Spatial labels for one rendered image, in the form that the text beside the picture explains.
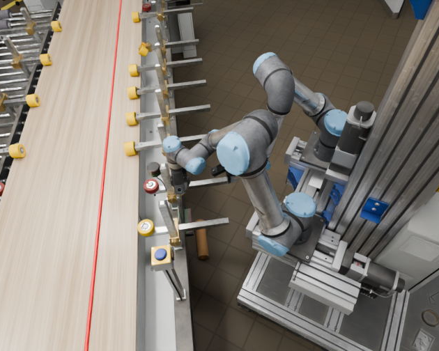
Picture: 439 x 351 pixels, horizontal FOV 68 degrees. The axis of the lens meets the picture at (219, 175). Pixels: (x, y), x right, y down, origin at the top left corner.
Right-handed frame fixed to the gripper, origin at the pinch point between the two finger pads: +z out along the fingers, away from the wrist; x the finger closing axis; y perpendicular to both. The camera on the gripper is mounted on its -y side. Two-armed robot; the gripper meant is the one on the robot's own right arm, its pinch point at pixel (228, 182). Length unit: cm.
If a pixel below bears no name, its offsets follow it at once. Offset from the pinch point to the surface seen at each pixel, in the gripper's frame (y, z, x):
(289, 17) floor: 130, 82, 315
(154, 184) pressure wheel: -40.3, -7.8, -0.4
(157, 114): -37, -13, 49
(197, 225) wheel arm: -19.7, -2.1, -25.4
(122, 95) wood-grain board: -61, -7, 78
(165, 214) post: -32, -26, -31
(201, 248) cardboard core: -23, 75, -4
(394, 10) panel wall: 257, 72, 281
